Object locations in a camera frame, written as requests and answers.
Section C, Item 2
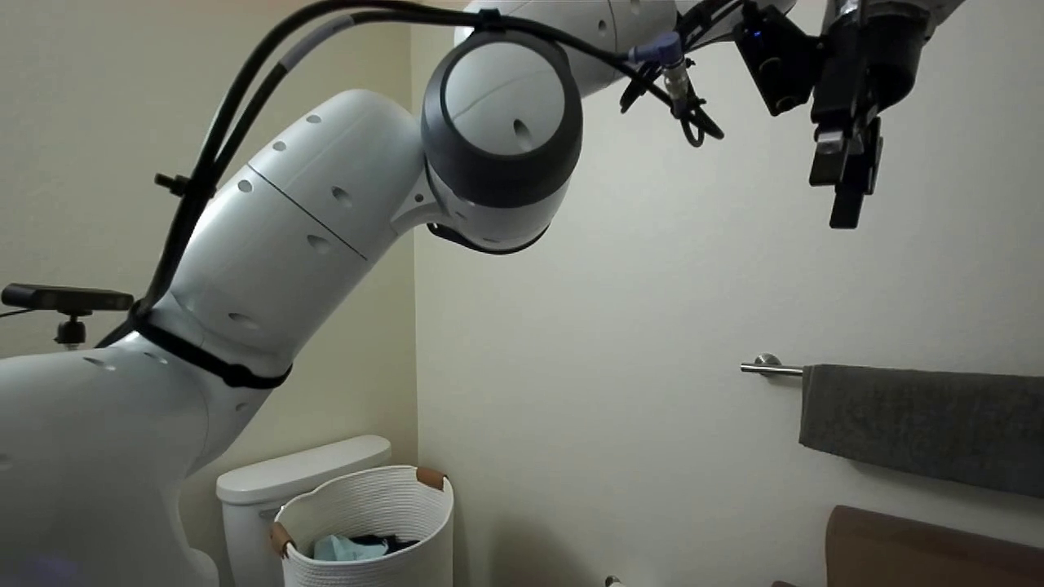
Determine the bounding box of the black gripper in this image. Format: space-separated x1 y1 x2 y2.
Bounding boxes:
805 0 966 232

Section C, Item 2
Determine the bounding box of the chrome towel bar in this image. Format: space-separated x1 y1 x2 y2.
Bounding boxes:
738 349 810 388

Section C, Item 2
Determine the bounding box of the grey hanging towel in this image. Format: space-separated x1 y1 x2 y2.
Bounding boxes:
795 361 1044 501

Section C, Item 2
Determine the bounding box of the black clothing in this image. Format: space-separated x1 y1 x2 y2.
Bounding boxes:
350 528 425 555

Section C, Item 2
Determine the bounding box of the white woven laundry basket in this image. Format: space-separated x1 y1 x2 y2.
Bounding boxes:
266 463 461 587

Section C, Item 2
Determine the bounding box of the pale teal cloth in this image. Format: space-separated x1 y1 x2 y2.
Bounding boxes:
310 528 391 564

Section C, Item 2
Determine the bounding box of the white toilet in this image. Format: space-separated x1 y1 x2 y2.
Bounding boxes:
211 432 394 587

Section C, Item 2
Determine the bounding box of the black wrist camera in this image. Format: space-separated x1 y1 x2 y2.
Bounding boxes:
730 0 826 120

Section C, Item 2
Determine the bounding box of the thick black robot cable bundle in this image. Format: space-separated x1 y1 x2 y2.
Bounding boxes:
96 0 680 352

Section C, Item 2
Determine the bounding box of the black stereo camera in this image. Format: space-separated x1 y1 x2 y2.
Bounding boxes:
0 280 141 352

